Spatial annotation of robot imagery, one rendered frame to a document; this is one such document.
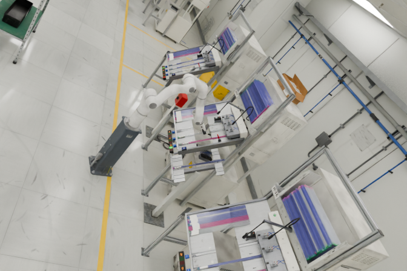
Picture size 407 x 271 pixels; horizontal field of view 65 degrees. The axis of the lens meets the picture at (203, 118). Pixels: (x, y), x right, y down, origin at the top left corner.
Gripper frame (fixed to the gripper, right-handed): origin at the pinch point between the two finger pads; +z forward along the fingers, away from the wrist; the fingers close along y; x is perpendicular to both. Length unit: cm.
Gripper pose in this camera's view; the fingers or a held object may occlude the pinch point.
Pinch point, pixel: (204, 132)
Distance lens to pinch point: 349.3
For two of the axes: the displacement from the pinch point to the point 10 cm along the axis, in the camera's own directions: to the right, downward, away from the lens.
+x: -9.5, 3.1, 0.8
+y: -1.5, -6.3, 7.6
